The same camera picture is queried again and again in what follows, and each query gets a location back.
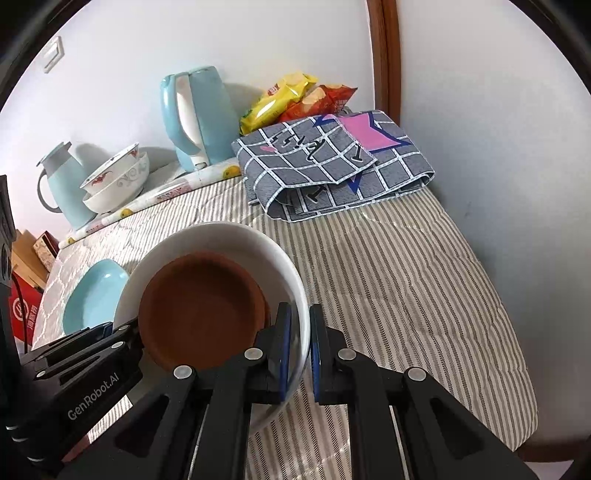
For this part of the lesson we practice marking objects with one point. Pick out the floral plastic table mat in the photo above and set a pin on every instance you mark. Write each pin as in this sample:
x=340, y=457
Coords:
x=189, y=182

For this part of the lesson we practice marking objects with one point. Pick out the red paper bag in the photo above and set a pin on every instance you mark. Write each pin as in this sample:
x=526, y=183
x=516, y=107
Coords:
x=24, y=303

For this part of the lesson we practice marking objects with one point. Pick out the light blue thermos jug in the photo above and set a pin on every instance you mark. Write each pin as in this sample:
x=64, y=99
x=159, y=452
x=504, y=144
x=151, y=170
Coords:
x=65, y=174

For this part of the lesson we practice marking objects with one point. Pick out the red chips bag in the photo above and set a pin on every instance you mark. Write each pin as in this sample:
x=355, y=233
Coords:
x=321, y=100

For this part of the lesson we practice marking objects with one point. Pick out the brown cardboard box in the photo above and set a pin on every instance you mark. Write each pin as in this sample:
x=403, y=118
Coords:
x=25, y=262

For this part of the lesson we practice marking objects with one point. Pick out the yellow chips bag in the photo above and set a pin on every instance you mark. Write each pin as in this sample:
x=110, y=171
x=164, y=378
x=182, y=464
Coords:
x=288, y=90

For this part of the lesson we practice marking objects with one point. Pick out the patterned brown gift box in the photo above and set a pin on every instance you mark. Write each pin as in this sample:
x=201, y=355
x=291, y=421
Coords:
x=46, y=249

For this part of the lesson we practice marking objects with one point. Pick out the grey checked folded cloth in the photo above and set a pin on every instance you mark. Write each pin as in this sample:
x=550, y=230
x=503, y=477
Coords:
x=315, y=166

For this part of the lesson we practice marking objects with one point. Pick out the white bowl with grey scrolls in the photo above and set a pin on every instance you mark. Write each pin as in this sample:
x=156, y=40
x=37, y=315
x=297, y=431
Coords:
x=121, y=190

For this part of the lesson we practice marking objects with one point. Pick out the large white bowl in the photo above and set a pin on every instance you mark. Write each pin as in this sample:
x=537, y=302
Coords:
x=258, y=254

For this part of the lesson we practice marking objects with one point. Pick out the white wall switch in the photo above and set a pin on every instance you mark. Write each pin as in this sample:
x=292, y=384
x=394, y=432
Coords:
x=52, y=54

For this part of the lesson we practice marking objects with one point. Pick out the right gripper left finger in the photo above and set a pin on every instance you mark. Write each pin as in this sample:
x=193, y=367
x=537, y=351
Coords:
x=194, y=425

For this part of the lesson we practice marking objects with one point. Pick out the striped quilted table cover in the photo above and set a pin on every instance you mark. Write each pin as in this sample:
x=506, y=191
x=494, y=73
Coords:
x=397, y=278

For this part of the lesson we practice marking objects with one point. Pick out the light blue electric kettle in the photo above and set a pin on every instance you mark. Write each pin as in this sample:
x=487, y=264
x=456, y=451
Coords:
x=198, y=117

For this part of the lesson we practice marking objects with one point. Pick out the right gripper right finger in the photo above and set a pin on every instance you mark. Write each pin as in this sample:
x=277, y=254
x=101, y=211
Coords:
x=403, y=425

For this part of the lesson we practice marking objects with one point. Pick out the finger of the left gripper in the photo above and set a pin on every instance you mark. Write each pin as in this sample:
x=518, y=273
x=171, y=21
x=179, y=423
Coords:
x=69, y=345
x=121, y=351

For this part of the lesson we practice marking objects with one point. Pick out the small brown bowl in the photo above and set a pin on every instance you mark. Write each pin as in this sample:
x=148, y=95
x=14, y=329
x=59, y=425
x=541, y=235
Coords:
x=200, y=310

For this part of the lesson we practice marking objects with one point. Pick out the brown wooden door frame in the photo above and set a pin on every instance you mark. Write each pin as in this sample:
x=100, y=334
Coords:
x=387, y=57

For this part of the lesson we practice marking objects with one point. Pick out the light blue square plate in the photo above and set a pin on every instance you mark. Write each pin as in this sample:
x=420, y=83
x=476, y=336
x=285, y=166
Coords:
x=94, y=299

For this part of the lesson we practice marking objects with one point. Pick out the patterned bowl with red bats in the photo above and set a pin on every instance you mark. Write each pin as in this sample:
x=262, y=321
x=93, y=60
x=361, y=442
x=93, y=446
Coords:
x=110, y=169

